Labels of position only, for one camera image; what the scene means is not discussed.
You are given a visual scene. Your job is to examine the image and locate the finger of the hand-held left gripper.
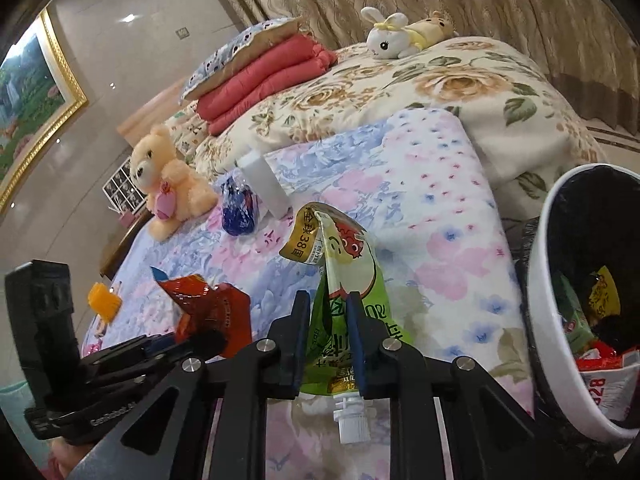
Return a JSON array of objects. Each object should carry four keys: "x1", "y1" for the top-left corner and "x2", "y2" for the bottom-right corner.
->
[
  {"x1": 94, "y1": 331, "x2": 227, "y2": 387},
  {"x1": 81, "y1": 336, "x2": 177, "y2": 369}
]

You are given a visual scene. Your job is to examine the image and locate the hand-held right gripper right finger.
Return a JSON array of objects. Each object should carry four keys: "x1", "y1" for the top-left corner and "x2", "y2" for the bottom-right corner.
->
[{"x1": 346, "y1": 291, "x2": 581, "y2": 480}]

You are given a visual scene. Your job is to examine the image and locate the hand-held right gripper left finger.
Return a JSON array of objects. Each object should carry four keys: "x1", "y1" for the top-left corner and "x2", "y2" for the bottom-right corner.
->
[{"x1": 65, "y1": 290, "x2": 312, "y2": 480}]

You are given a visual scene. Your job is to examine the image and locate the red orange snack packet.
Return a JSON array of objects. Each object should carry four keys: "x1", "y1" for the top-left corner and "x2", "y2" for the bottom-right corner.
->
[{"x1": 150, "y1": 266, "x2": 252, "y2": 359}]

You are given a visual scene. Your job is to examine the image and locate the green drink pouch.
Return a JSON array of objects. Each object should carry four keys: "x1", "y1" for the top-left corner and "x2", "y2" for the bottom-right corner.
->
[{"x1": 278, "y1": 201, "x2": 416, "y2": 445}]

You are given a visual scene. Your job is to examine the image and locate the white trash bin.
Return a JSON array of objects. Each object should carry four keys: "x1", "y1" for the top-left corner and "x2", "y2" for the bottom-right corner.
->
[{"x1": 520, "y1": 162, "x2": 640, "y2": 443}]

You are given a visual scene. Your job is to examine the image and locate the white plastic bag red print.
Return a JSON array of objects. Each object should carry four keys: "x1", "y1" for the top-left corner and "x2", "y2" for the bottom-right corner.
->
[{"x1": 580, "y1": 360, "x2": 640, "y2": 422}]

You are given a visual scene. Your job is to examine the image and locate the yellow snack packet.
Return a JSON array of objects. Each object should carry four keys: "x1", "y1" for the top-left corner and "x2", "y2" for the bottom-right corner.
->
[{"x1": 587, "y1": 266, "x2": 622, "y2": 318}]

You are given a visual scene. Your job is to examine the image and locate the person's left hand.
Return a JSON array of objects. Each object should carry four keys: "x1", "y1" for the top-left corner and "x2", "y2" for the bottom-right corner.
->
[{"x1": 51, "y1": 442, "x2": 101, "y2": 480}]

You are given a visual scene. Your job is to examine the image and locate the orange ribbed plastic piece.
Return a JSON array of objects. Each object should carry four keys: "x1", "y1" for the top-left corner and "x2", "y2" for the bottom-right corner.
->
[{"x1": 88, "y1": 282, "x2": 124, "y2": 323}]

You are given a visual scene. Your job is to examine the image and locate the blue snack packet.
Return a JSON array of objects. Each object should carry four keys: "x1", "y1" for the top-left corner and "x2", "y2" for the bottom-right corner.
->
[{"x1": 220, "y1": 172, "x2": 261, "y2": 237}]

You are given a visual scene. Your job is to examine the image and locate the pastel flower bed sheet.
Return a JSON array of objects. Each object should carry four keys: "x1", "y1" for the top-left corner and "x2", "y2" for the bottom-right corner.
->
[{"x1": 82, "y1": 107, "x2": 536, "y2": 480}]

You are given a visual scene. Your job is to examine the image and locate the plain white box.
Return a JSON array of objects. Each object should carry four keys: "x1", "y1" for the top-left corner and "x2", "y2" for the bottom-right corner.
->
[{"x1": 235, "y1": 150, "x2": 293, "y2": 218}]

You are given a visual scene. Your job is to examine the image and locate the cream teddy bear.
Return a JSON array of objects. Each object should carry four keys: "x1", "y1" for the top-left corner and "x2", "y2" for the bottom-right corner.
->
[{"x1": 129, "y1": 125, "x2": 219, "y2": 241}]

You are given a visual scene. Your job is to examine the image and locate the wooden headboard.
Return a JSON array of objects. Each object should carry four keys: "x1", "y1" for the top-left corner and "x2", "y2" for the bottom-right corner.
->
[{"x1": 116, "y1": 77, "x2": 201, "y2": 161}]

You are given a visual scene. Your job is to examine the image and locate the gold framed painting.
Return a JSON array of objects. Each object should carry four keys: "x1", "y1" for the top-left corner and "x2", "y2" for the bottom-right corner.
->
[{"x1": 0, "y1": 7, "x2": 90, "y2": 213}]

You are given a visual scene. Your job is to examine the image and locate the coral folded blanket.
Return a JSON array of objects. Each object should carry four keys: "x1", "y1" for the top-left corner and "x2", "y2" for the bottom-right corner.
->
[{"x1": 196, "y1": 34, "x2": 338, "y2": 137}]

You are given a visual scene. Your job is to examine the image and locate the black bin liner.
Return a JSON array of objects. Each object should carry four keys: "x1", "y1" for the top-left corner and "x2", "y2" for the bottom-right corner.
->
[{"x1": 514, "y1": 166, "x2": 640, "y2": 480}]

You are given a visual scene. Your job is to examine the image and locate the cream floral quilt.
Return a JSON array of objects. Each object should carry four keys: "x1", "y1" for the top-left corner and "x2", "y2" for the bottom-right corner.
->
[{"x1": 165, "y1": 35, "x2": 608, "y2": 211}]

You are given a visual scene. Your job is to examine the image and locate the blue dotted pillow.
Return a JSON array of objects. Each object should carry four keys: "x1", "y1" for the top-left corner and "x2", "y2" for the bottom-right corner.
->
[{"x1": 181, "y1": 16, "x2": 305, "y2": 103}]

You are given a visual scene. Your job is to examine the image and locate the white rabbit plush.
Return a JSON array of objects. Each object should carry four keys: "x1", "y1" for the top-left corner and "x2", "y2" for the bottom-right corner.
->
[{"x1": 361, "y1": 6, "x2": 426, "y2": 57}]

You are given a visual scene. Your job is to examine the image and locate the tan animal plush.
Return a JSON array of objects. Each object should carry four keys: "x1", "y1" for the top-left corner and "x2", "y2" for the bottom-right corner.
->
[{"x1": 407, "y1": 10, "x2": 458, "y2": 46}]

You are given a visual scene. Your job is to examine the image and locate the beige patterned curtain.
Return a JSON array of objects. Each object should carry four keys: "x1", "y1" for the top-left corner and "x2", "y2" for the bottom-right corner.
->
[{"x1": 200, "y1": 0, "x2": 640, "y2": 136}]

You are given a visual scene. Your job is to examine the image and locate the black and white photo frame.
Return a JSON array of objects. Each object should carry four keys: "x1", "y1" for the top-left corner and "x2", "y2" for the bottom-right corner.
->
[{"x1": 102, "y1": 157, "x2": 148, "y2": 211}]

